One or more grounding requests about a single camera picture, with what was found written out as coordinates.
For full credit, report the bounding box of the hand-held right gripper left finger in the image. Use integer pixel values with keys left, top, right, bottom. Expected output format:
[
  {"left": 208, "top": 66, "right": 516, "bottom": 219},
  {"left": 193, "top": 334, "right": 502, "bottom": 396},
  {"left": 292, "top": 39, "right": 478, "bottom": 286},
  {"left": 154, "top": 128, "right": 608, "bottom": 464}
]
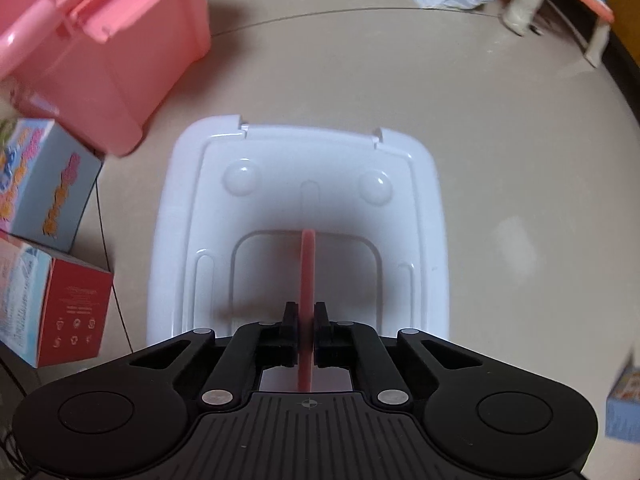
[{"left": 127, "top": 302, "right": 301, "bottom": 409}]

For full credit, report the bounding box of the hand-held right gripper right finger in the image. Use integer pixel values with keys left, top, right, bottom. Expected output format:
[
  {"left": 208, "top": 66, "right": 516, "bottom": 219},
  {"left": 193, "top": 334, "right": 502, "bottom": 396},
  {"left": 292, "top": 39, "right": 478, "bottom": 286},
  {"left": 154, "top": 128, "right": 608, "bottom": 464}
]
[{"left": 313, "top": 302, "right": 481, "bottom": 407}]

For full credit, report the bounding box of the white lid with pink handle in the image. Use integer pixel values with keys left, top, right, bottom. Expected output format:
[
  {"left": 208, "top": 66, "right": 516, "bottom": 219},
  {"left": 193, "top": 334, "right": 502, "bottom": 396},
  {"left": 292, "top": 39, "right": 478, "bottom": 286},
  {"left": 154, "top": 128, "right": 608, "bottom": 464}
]
[{"left": 146, "top": 115, "right": 451, "bottom": 392}]

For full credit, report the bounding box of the pink plastic storage bin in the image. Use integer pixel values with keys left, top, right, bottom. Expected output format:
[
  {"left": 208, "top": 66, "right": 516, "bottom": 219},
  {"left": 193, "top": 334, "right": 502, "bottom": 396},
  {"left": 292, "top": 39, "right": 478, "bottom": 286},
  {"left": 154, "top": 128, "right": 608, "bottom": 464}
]
[{"left": 0, "top": 0, "right": 211, "bottom": 157}]

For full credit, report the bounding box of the red box with pale top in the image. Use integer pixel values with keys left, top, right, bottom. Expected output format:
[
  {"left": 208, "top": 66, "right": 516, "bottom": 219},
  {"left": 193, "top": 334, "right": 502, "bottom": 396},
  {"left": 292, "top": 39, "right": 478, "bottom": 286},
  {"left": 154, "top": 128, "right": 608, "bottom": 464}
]
[{"left": 0, "top": 232, "right": 115, "bottom": 368}]

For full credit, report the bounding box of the colourful cartoon toy box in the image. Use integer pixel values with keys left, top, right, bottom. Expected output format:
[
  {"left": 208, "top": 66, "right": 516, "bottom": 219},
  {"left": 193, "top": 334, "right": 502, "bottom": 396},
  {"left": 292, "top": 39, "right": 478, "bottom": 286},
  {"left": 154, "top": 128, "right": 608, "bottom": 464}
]
[{"left": 0, "top": 119, "right": 105, "bottom": 253}]

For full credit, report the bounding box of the small blue printed box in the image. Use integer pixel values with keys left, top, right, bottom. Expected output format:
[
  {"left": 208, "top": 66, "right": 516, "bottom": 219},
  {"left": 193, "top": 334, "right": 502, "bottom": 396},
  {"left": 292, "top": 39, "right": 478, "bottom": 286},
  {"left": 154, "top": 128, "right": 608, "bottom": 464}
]
[{"left": 605, "top": 352, "right": 640, "bottom": 443}]

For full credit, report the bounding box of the pink toy drawing table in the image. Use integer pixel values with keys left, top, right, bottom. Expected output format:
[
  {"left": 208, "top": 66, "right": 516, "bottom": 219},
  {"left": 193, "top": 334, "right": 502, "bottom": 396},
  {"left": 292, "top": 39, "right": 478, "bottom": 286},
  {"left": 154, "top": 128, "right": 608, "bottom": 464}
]
[{"left": 502, "top": 0, "right": 616, "bottom": 68}]

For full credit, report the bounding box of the wooden cabinet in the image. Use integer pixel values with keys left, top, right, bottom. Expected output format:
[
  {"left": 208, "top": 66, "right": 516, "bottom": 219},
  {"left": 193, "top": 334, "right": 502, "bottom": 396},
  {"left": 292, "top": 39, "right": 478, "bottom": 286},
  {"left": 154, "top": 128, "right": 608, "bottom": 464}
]
[{"left": 597, "top": 0, "right": 640, "bottom": 126}]

